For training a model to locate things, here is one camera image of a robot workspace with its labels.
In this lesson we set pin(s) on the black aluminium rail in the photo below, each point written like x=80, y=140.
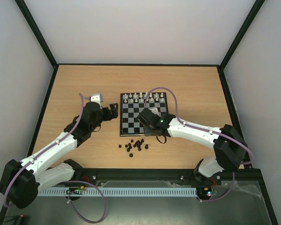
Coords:
x=179, y=175

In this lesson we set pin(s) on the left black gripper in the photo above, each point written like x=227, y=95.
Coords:
x=114, y=112

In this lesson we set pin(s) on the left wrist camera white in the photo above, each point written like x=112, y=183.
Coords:
x=98, y=97

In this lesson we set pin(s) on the black frame post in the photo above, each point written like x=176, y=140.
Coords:
x=242, y=31
x=36, y=31

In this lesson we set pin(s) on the circuit board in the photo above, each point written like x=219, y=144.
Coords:
x=209, y=191
x=76, y=188

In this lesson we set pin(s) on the left circuit board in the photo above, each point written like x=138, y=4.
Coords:
x=76, y=188

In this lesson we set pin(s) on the right circuit board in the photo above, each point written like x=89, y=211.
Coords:
x=209, y=191

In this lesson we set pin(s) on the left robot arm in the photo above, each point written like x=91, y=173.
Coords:
x=22, y=181

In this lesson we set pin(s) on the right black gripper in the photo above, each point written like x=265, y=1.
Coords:
x=144, y=119

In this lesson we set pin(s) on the white slotted cable duct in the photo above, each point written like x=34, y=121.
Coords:
x=122, y=192

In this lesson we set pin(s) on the black frame post right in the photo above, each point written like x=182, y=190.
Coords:
x=242, y=31

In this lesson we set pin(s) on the black and silver chessboard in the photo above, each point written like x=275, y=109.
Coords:
x=134, y=111

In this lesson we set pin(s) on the black frame post left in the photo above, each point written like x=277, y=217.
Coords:
x=36, y=31

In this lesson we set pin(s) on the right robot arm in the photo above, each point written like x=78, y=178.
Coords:
x=228, y=145

